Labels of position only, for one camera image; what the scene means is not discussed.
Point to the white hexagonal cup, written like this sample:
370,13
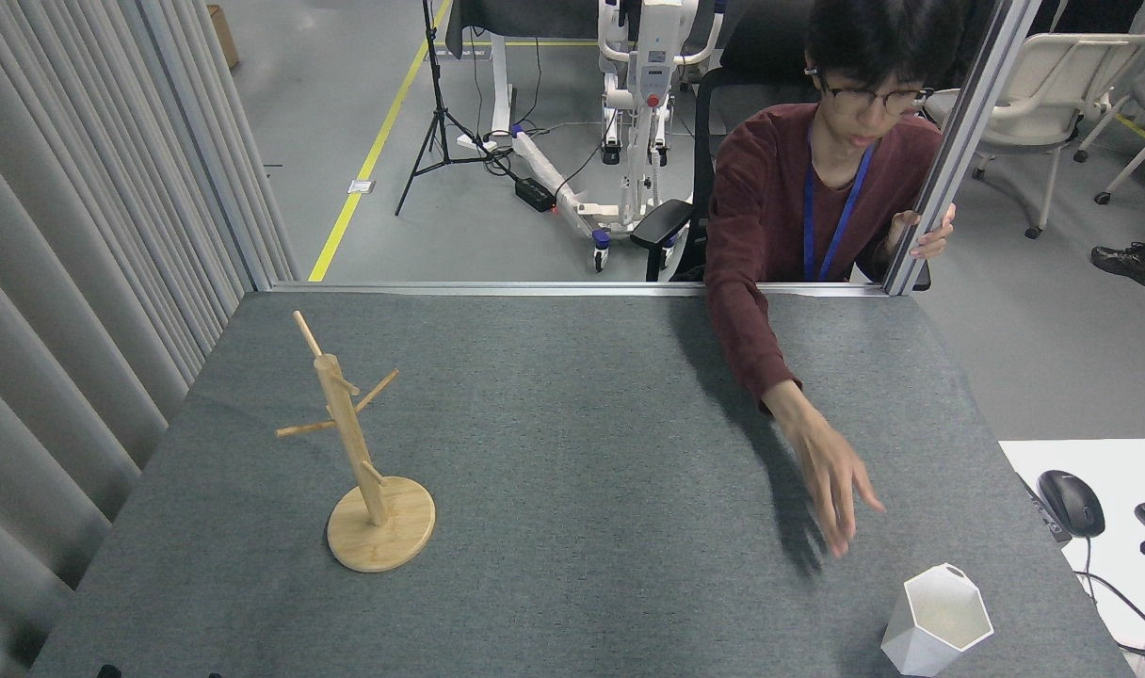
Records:
911,645

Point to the wooden cup storage rack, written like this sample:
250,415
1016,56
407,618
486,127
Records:
351,443

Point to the person's right hand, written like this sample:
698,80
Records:
831,471

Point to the person's left hand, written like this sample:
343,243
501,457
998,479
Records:
935,240

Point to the grey pleated curtain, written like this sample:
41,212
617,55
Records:
64,282

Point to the small metal floor plate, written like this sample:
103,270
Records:
362,186

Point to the black tripod stand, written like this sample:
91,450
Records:
438,122

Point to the black power box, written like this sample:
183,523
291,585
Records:
535,193

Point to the white power strip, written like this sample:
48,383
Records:
475,144

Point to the brown cardboard box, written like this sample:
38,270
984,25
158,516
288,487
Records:
222,36

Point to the black desk with white legs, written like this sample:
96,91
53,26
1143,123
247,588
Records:
502,85

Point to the black office chair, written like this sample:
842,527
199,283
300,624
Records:
662,226

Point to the white stand on wheels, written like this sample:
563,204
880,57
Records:
643,113

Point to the person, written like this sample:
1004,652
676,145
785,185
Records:
1133,262
770,207

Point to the small black strip device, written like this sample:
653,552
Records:
1045,513

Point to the black-rimmed glasses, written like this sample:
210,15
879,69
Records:
878,99

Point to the black computer mouse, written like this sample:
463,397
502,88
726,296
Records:
1072,504

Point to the white side table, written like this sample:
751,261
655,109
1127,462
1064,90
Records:
1128,471

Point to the white office chair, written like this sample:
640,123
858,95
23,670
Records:
1053,89

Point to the silver aluminium frame rail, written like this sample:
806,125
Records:
535,288

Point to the silver aluminium frame post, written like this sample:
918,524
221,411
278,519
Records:
968,132

